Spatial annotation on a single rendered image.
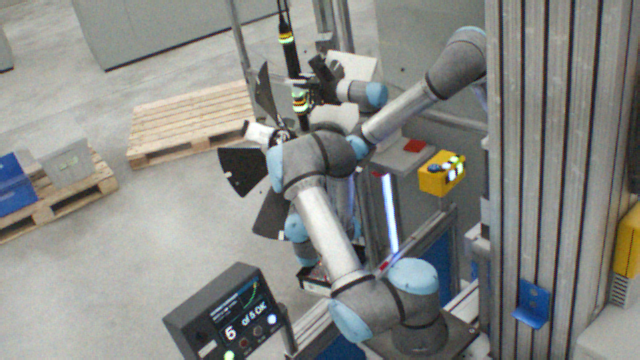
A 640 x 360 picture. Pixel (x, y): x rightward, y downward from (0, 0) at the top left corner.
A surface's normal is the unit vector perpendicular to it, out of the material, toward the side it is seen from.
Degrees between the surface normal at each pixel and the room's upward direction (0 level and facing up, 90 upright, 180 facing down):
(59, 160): 95
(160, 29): 90
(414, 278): 7
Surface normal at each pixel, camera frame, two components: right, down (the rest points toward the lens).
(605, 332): -0.17, -0.83
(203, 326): 0.65, 0.05
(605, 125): -0.75, 0.46
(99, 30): 0.47, 0.41
